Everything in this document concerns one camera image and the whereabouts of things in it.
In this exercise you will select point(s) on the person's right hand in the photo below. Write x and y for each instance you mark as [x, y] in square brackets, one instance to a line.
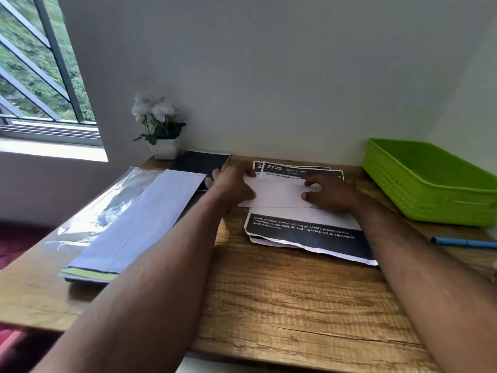
[336, 194]

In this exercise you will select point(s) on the person's left hand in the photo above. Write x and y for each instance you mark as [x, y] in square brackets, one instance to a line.
[231, 184]

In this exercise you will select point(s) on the black white printed paper sheet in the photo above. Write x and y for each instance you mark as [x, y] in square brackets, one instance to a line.
[310, 236]
[258, 167]
[279, 192]

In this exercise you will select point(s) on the green plastic basket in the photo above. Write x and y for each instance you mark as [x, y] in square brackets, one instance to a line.
[427, 190]

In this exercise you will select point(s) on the stack of white envelopes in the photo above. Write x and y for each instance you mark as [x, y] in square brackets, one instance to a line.
[136, 225]

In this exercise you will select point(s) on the person's left forearm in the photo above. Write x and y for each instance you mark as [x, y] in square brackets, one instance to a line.
[147, 287]

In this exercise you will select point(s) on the person's right forearm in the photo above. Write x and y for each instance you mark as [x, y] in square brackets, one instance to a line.
[419, 275]

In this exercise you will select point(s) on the black notebook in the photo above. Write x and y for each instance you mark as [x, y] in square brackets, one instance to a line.
[198, 163]

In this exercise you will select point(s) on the white flower plant in pot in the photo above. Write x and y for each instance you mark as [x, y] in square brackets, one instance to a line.
[165, 149]

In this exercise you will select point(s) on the blue pen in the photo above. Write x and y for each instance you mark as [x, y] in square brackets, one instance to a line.
[462, 242]

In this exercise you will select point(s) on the clear plastic wrapper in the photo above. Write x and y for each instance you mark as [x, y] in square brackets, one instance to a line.
[97, 205]

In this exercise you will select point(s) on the grey window frame rail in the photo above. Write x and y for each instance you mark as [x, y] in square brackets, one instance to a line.
[46, 132]

